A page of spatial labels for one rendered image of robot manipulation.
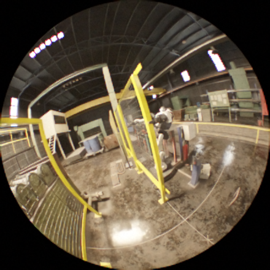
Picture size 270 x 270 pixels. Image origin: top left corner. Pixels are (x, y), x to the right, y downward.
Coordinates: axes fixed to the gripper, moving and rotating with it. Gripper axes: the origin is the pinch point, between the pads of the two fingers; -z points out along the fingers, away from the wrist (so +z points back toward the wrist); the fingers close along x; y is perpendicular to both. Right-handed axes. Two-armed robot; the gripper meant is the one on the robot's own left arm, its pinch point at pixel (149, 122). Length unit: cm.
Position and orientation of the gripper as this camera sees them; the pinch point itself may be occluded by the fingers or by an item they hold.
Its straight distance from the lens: 71.2
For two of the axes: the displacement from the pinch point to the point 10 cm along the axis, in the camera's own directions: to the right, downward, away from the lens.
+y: -2.8, -9.4, -2.1
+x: -3.1, -1.2, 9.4
